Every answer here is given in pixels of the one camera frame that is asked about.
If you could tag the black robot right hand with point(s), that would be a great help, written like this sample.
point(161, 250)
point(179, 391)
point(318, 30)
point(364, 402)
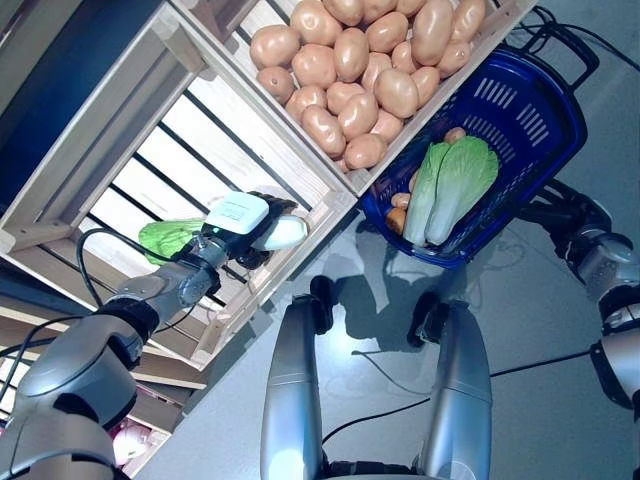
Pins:
point(575, 220)

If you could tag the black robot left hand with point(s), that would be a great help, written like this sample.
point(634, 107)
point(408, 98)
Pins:
point(282, 206)

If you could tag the slender napa cabbage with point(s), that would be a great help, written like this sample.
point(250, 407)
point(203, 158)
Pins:
point(285, 232)

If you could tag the wide napa cabbage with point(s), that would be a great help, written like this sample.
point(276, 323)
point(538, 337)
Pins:
point(465, 175)

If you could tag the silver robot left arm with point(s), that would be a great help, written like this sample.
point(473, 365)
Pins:
point(65, 370)

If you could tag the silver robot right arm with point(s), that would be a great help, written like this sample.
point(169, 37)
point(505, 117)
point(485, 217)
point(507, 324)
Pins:
point(605, 265)

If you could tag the blue plastic shopping basket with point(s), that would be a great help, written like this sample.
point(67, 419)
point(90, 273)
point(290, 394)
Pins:
point(550, 125)

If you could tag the tan potato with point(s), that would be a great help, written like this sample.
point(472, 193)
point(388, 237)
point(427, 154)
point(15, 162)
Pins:
point(453, 57)
point(316, 22)
point(467, 19)
point(432, 31)
point(342, 95)
point(323, 131)
point(275, 84)
point(351, 54)
point(365, 151)
point(345, 10)
point(314, 65)
point(386, 126)
point(396, 92)
point(357, 116)
point(404, 56)
point(306, 100)
point(376, 70)
point(274, 46)
point(386, 31)
point(455, 134)
point(425, 85)
point(380, 5)
point(400, 200)

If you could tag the small pale napa cabbage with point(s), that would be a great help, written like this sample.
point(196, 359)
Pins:
point(425, 200)

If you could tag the wooden potato crate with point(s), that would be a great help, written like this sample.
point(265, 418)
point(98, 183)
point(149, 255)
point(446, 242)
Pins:
point(449, 91)

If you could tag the wooden cabbage crate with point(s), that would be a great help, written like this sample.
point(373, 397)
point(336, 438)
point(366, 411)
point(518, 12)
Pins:
point(100, 125)

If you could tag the wooden display stand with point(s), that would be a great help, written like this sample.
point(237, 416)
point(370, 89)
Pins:
point(170, 377)

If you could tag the silver robot right leg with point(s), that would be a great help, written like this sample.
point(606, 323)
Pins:
point(460, 390)

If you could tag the purple white onion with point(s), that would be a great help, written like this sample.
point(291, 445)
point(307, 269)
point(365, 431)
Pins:
point(132, 442)

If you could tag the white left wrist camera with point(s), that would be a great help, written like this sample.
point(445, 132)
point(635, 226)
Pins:
point(235, 212)

